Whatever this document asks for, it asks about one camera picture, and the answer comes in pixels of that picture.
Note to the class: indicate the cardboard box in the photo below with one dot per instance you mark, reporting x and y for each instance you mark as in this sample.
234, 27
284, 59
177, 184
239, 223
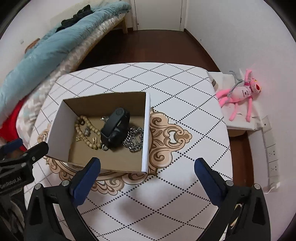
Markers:
57, 129

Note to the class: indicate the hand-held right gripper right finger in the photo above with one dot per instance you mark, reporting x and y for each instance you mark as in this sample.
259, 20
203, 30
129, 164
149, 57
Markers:
208, 183

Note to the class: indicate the white door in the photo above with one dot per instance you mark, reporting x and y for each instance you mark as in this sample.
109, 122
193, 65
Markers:
159, 14

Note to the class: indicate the black smart band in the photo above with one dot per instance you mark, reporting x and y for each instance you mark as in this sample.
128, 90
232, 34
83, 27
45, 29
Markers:
115, 129

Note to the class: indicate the white power strip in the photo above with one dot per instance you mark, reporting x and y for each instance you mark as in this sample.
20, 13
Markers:
272, 157

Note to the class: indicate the brown headboard piece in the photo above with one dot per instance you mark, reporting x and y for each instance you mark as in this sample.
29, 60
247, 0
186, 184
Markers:
32, 45

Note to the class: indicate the red bed sheet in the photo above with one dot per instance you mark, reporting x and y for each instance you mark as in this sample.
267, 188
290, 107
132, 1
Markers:
11, 125

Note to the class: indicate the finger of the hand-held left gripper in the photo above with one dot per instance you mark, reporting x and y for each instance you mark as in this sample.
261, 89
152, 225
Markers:
34, 154
10, 146

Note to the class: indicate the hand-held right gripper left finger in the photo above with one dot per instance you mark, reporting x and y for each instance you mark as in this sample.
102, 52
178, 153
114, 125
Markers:
85, 183

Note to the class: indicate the black clothes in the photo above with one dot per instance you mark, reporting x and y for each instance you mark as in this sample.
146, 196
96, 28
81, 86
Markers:
74, 19

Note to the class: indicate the pink plush toy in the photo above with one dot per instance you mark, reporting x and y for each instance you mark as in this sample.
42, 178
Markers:
241, 92

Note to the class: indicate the white charger plug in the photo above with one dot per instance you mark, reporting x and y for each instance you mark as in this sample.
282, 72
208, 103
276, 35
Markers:
275, 185

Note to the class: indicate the white diamond-pattern tablecloth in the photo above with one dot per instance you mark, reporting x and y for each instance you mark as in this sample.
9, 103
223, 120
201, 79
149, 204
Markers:
185, 139

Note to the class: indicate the light blue quilt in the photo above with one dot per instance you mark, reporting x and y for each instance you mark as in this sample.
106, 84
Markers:
46, 53

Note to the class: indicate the wooden bed leg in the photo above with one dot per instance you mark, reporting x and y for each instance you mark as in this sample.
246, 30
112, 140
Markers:
124, 26

